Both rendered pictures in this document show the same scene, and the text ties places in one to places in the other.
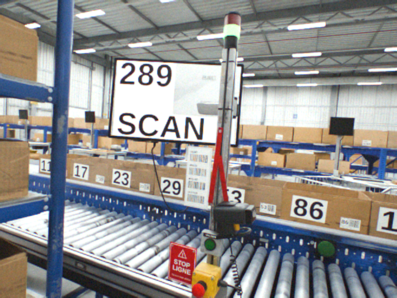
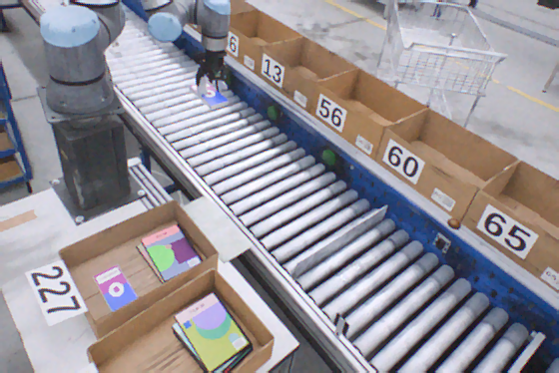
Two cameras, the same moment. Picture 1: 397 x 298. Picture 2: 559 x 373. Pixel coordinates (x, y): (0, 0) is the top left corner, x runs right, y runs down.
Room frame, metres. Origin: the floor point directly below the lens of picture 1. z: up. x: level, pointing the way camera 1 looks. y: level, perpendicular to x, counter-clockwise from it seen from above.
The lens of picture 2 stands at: (-0.67, -1.67, 1.96)
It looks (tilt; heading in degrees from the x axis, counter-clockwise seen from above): 36 degrees down; 22
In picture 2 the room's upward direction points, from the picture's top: 8 degrees clockwise
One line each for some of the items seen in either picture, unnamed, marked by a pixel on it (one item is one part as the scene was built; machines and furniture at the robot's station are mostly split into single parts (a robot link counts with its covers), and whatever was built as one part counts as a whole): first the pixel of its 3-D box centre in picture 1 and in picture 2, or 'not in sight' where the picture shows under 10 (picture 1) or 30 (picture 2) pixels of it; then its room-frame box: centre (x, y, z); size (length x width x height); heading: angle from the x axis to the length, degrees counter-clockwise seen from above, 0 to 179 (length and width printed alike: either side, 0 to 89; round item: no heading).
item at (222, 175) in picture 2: not in sight; (252, 163); (0.65, -1.03, 0.72); 0.52 x 0.05 x 0.05; 156
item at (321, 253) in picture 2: not in sight; (343, 239); (0.42, -1.54, 0.76); 0.46 x 0.01 x 0.09; 156
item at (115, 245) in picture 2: not in sight; (141, 261); (-0.04, -1.02, 0.80); 0.38 x 0.28 x 0.10; 157
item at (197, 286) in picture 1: (199, 288); not in sight; (0.68, -0.03, 0.84); 0.04 x 0.04 x 0.04; 66
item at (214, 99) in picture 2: not in sight; (209, 95); (0.50, -0.90, 1.10); 0.16 x 0.07 x 0.02; 65
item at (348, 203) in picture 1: (321, 204); (258, 41); (1.30, -0.68, 0.96); 0.39 x 0.29 x 0.17; 66
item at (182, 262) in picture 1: (190, 266); not in sight; (0.77, 0.00, 0.85); 0.16 x 0.01 x 0.13; 66
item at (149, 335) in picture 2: not in sight; (184, 352); (-0.20, -1.30, 0.80); 0.38 x 0.28 x 0.10; 159
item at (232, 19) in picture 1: (231, 28); not in sight; (0.77, -0.07, 1.62); 0.05 x 0.05 x 0.06
